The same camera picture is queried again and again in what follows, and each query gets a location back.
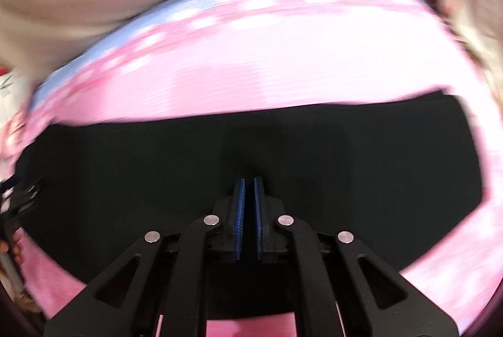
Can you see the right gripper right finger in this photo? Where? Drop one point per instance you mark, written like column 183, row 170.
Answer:
column 343, row 287

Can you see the pink floral bed sheet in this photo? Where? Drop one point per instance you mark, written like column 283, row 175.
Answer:
column 188, row 58

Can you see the white cartoon cat pillow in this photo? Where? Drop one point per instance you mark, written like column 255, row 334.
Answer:
column 16, row 95

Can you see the black pants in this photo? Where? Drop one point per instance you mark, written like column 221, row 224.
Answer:
column 399, row 175

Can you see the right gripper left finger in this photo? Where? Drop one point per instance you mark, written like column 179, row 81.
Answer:
column 155, row 288

